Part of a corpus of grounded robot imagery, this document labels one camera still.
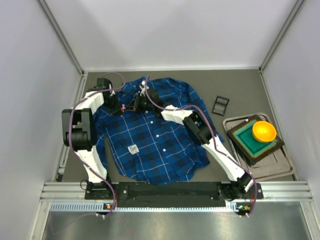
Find pink pompom brooch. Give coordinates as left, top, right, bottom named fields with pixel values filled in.
left=121, top=104, right=126, bottom=113

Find blue plaid button shirt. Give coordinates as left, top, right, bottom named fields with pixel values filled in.
left=94, top=77, right=225, bottom=186

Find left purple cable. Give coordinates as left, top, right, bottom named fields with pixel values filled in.
left=49, top=71, right=126, bottom=233

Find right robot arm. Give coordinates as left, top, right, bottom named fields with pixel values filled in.
left=125, top=88, right=257, bottom=194

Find white paper tag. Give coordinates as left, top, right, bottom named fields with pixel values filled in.
left=128, top=144, right=139, bottom=155

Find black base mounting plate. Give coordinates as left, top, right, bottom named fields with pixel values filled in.
left=84, top=181, right=265, bottom=207

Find orange plastic bowl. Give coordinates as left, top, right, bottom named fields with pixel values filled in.
left=252, top=120, right=277, bottom=143

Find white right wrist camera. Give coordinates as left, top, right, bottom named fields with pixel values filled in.
left=139, top=80, right=149, bottom=97

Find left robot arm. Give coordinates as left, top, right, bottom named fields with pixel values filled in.
left=61, top=77, right=125, bottom=191

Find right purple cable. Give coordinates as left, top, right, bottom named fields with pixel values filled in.
left=144, top=74, right=262, bottom=218

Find small black frame stand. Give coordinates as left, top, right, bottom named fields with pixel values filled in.
left=211, top=95, right=230, bottom=117

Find green square tray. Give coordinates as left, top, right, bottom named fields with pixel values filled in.
left=226, top=114, right=285, bottom=165

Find purple cable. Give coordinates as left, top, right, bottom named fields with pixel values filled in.
left=49, top=71, right=126, bottom=233
left=144, top=74, right=262, bottom=218

